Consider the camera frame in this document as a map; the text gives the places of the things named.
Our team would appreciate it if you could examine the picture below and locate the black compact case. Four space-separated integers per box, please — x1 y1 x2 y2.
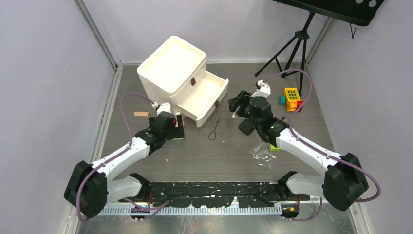
238 119 255 136

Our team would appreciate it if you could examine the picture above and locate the white drawer organizer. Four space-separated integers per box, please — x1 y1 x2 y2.
136 36 229 128

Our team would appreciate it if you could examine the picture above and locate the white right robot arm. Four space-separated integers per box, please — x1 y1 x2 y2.
228 93 369 211

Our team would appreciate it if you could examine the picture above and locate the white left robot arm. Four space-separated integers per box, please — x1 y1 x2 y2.
63 100 185 222

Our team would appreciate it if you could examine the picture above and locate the teal wooden block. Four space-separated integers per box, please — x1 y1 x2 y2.
279 95 286 106

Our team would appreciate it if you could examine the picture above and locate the tan wooden block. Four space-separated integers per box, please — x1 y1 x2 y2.
133 111 149 117

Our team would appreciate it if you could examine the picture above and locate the yellow toy block house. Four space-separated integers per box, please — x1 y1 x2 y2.
283 87 301 112

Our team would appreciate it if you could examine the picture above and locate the lime green block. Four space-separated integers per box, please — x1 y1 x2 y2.
269 145 281 152

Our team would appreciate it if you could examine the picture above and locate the red toy block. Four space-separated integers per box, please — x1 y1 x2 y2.
296 100 303 112

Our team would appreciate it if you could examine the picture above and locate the clear plastic bag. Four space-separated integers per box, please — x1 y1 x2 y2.
249 142 277 169

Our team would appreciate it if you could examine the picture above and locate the black tripod stand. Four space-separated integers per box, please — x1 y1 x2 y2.
254 11 316 98

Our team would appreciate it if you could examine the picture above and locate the black music stand tray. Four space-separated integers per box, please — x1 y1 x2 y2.
275 0 384 27

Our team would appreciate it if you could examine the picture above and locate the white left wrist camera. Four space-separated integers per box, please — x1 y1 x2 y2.
151 102 172 116

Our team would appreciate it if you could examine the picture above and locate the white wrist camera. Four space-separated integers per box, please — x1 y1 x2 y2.
251 80 271 98
151 102 172 116

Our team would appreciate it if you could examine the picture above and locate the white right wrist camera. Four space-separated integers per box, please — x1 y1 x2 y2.
251 80 271 98

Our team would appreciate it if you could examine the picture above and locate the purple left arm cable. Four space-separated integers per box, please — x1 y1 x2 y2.
75 93 171 223

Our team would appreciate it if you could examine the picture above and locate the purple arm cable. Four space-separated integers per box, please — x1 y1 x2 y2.
263 68 382 222
75 93 171 223

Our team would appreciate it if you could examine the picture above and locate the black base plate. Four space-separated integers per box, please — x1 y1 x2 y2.
128 182 310 208

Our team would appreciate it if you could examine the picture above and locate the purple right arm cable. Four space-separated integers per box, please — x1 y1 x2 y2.
263 68 382 222

